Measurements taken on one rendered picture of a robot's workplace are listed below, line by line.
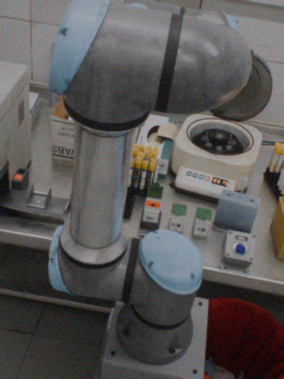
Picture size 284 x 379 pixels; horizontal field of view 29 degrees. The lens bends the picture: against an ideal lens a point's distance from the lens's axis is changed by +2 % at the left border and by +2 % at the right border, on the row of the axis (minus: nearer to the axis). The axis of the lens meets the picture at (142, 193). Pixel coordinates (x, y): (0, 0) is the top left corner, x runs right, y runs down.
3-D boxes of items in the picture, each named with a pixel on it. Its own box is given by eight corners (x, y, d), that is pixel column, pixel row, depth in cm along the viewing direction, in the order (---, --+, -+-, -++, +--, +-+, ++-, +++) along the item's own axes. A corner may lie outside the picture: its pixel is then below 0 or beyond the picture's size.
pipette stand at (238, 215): (211, 229, 144) (218, 200, 138) (216, 213, 150) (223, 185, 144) (248, 239, 143) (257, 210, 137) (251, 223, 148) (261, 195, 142)
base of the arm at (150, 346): (179, 377, 101) (189, 346, 94) (103, 346, 103) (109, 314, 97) (200, 314, 112) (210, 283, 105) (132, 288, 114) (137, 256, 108)
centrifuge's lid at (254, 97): (208, 41, 159) (213, 35, 166) (191, 121, 172) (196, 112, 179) (282, 58, 156) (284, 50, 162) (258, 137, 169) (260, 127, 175)
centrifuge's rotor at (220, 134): (184, 161, 159) (188, 141, 154) (196, 135, 170) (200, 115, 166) (236, 175, 156) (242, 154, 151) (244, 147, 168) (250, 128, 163)
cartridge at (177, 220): (166, 232, 141) (170, 213, 137) (168, 220, 145) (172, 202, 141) (182, 235, 141) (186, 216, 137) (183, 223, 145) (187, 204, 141)
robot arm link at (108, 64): (126, 317, 97) (179, 46, 58) (43, 303, 97) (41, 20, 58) (134, 263, 105) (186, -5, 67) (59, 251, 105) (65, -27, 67)
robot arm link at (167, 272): (192, 331, 96) (208, 283, 87) (117, 318, 96) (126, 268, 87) (194, 279, 105) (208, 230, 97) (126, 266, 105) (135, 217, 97)
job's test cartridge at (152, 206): (141, 226, 140) (144, 208, 136) (143, 215, 144) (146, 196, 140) (156, 229, 140) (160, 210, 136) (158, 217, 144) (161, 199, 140)
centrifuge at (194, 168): (160, 188, 156) (166, 153, 148) (185, 138, 179) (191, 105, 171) (242, 211, 152) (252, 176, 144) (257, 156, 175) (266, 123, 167)
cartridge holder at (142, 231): (137, 235, 139) (138, 225, 137) (142, 213, 146) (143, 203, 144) (157, 238, 139) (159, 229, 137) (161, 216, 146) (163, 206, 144)
